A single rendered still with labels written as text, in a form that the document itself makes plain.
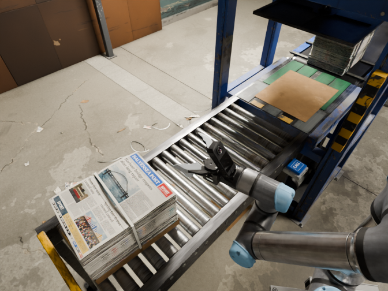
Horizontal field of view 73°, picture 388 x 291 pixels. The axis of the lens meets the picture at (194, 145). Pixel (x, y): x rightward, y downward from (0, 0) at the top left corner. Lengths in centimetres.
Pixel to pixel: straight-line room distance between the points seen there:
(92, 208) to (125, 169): 19
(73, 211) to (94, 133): 188
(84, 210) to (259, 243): 60
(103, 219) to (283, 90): 143
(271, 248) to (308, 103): 130
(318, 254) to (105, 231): 64
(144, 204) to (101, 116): 214
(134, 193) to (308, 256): 62
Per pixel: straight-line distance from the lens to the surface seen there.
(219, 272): 195
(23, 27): 374
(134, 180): 104
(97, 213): 100
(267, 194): 76
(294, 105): 182
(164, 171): 135
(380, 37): 305
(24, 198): 258
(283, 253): 69
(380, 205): 69
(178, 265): 112
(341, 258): 62
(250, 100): 179
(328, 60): 226
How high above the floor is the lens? 186
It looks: 47 degrees down
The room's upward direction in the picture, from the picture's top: straight up
